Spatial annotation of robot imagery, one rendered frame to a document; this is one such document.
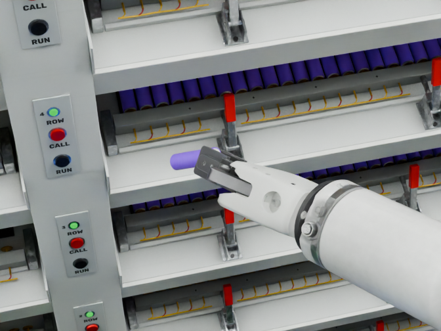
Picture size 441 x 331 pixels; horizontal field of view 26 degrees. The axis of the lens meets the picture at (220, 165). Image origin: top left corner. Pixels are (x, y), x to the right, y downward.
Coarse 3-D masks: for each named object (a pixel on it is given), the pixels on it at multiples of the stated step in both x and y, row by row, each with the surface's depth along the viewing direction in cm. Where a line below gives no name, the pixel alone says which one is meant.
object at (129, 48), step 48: (96, 0) 102; (144, 0) 104; (192, 0) 106; (240, 0) 107; (288, 0) 106; (336, 0) 108; (384, 0) 108; (432, 0) 109; (96, 48) 103; (144, 48) 103; (192, 48) 103; (240, 48) 104; (288, 48) 106; (336, 48) 108
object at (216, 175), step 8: (216, 168) 94; (208, 176) 94; (216, 176) 93; (224, 176) 93; (232, 176) 93; (224, 184) 93; (232, 184) 93; (240, 184) 92; (248, 184) 92; (240, 192) 92; (248, 192) 92
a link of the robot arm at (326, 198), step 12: (324, 192) 87; (336, 192) 87; (312, 204) 87; (324, 204) 87; (312, 216) 87; (324, 216) 86; (312, 228) 86; (300, 240) 88; (312, 240) 87; (312, 252) 87
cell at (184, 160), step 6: (198, 150) 103; (174, 156) 105; (180, 156) 105; (186, 156) 104; (192, 156) 103; (174, 162) 105; (180, 162) 105; (186, 162) 104; (192, 162) 103; (174, 168) 106; (180, 168) 105; (186, 168) 105
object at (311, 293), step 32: (192, 288) 147; (224, 288) 142; (256, 288) 150; (288, 288) 151; (320, 288) 151; (352, 288) 152; (128, 320) 146; (160, 320) 146; (192, 320) 147; (224, 320) 145; (256, 320) 148; (288, 320) 149; (320, 320) 149; (352, 320) 153
